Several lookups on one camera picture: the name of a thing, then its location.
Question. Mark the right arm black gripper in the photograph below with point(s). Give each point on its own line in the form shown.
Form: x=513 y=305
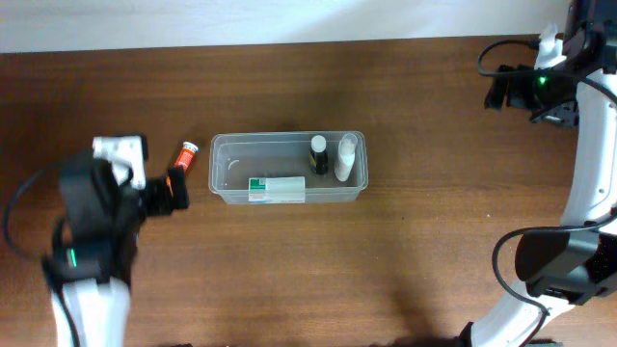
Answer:
x=513 y=92

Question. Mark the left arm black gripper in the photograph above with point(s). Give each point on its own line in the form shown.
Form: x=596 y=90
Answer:
x=157 y=196

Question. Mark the orange tablet tube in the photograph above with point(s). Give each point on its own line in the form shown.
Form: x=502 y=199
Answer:
x=186 y=155

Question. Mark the clear plastic container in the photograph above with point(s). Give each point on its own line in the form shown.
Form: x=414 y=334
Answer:
x=237 y=157

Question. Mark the white green medicine box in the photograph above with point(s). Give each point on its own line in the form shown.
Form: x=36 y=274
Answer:
x=277 y=190

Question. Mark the dark white-cap bottle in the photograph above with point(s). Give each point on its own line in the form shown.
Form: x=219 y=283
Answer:
x=318 y=154

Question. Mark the white clear-cap bottle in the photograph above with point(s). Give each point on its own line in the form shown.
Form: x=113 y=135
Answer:
x=346 y=155

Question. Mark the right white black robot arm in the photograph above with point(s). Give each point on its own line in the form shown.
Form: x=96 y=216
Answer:
x=548 y=271

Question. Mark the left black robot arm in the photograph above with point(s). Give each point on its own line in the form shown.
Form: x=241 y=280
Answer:
x=93 y=247

